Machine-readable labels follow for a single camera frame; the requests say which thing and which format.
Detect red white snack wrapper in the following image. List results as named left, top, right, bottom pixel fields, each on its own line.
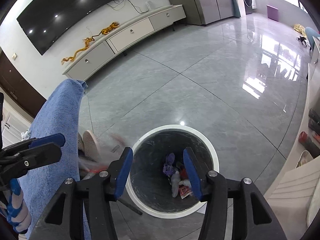
left=170, top=170, right=193, bottom=199

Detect purple wrapper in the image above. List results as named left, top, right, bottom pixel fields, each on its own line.
left=163, top=153, right=175, bottom=177

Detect clear plastic wrapper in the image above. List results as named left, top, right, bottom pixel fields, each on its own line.
left=78, top=134, right=127, bottom=180

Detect white round trash bin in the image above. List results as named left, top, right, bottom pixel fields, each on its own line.
left=126, top=125, right=219, bottom=219

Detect left gloved hand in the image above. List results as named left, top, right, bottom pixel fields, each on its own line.
left=1, top=179, right=31, bottom=234

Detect beige slipper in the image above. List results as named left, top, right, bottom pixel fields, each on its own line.
left=78, top=130, right=100, bottom=161

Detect white TV cabinet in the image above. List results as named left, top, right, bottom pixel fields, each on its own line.
left=62, top=4, right=186, bottom=81

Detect brown entrance door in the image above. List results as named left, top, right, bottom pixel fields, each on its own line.
left=0, top=52, right=46, bottom=118

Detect golden dragon figurine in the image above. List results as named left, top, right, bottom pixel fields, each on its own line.
left=61, top=37, right=95, bottom=65

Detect golden tiger figurine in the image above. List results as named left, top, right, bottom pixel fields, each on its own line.
left=91, top=22, right=120, bottom=38

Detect white power strip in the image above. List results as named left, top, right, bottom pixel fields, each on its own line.
left=146, top=2, right=152, bottom=11

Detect yellow cloth on floor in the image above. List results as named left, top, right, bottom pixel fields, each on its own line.
left=293, top=24, right=306, bottom=37

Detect purple stool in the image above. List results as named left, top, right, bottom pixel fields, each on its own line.
left=266, top=4, right=279, bottom=22

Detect white wall cupboards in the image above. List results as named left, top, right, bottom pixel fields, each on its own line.
left=1, top=101, right=31, bottom=148

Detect black wall television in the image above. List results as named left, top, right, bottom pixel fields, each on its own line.
left=17, top=0, right=113, bottom=55

